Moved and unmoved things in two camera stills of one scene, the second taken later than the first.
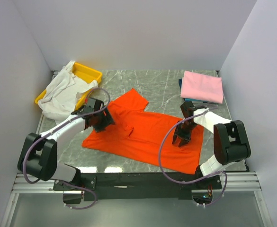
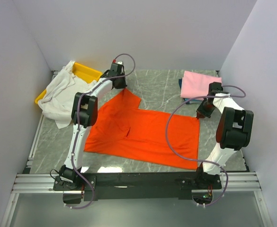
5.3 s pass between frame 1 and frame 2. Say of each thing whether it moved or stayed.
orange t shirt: stayed
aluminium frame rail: stayed
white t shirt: stayed
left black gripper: moved
